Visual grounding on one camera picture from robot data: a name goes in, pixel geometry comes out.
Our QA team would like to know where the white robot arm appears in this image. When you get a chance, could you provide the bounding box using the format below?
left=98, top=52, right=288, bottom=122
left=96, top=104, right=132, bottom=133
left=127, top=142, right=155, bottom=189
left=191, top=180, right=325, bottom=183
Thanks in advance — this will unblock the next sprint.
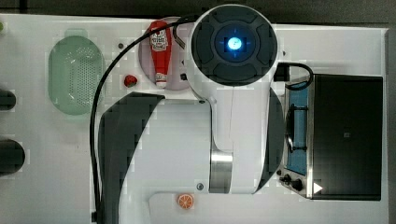
left=98, top=4, right=279, bottom=224

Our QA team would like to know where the grey round plate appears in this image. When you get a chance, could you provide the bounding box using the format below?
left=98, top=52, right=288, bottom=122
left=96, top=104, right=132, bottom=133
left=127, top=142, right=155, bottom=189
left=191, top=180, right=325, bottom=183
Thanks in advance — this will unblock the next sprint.
left=138, top=23, right=191, bottom=91

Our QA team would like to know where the small red strawberry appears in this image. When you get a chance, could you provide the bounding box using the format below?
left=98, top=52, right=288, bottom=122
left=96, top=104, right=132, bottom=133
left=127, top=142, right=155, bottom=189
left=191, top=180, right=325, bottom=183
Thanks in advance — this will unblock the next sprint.
left=123, top=75, right=138, bottom=88

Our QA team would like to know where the red ketchup bottle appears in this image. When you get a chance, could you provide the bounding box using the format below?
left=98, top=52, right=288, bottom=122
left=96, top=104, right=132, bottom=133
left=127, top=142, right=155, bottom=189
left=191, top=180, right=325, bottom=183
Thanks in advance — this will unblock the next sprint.
left=149, top=21, right=172, bottom=88

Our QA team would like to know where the orange slice toy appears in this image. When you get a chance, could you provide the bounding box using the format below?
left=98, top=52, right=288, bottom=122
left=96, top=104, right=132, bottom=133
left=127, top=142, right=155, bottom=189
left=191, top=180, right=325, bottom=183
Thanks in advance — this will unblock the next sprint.
left=177, top=193, right=194, bottom=210

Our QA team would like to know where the green perforated colander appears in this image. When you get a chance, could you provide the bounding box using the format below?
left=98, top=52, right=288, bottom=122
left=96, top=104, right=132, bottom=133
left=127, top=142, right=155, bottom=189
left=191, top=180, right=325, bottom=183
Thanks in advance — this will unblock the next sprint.
left=48, top=29, right=106, bottom=116

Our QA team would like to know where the black toaster oven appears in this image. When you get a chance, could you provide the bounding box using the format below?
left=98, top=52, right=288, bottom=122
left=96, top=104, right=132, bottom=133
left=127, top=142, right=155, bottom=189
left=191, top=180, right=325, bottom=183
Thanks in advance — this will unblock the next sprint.
left=276, top=75, right=383, bottom=201

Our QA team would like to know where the black cylinder lower left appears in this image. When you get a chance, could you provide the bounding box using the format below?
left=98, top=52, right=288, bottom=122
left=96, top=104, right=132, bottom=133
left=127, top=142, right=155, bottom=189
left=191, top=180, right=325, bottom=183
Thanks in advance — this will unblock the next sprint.
left=0, top=139, right=25, bottom=176

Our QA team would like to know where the black cylinder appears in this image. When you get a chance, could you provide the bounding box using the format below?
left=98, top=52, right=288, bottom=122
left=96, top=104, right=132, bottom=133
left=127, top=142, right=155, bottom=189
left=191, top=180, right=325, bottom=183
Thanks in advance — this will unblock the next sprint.
left=0, top=90, right=16, bottom=111
left=0, top=139, right=25, bottom=176

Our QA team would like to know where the black cylinder upper left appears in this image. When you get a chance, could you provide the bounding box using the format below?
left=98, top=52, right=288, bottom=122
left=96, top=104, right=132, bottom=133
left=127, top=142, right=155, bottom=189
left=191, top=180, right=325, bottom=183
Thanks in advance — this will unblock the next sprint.
left=0, top=90, right=16, bottom=111

